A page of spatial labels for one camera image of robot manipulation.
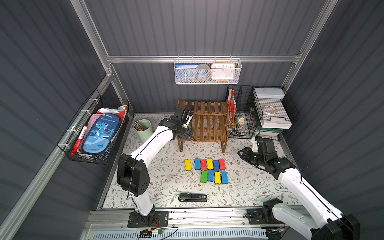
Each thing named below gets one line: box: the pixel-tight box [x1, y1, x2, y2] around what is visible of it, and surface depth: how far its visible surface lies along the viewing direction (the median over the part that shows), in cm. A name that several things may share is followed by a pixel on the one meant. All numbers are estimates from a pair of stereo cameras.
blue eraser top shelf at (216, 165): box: [213, 160, 220, 172], surface depth 93 cm
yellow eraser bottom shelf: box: [214, 171, 222, 184], surface depth 88 cm
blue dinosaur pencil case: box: [82, 113, 121, 156], surface depth 66 cm
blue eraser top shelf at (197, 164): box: [194, 158, 201, 170], surface depth 93 cm
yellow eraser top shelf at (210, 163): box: [206, 158, 214, 170], surface depth 93 cm
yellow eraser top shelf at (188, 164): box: [184, 159, 193, 171], surface depth 93 cm
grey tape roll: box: [195, 63, 211, 82], surface depth 89 cm
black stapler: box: [178, 192, 208, 203], surface depth 79 cm
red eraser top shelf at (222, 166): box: [219, 159, 226, 170], surface depth 93 cm
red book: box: [228, 90, 237, 124], surface depth 117 cm
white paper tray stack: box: [253, 87, 293, 129], surface depth 98 cm
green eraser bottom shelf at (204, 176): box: [200, 170, 209, 183], surface depth 89 cm
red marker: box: [70, 125, 88, 156], surface depth 66 cm
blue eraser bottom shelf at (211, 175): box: [208, 169, 215, 182], surface depth 88 cm
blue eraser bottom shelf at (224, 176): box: [221, 171, 229, 184], surface depth 88 cm
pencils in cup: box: [131, 121, 145, 131], surface depth 93 cm
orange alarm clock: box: [211, 62, 236, 82], surface depth 90 cm
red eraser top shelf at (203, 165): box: [201, 159, 207, 171], surface depth 92 cm
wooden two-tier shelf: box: [177, 99, 229, 154], surface depth 92 cm
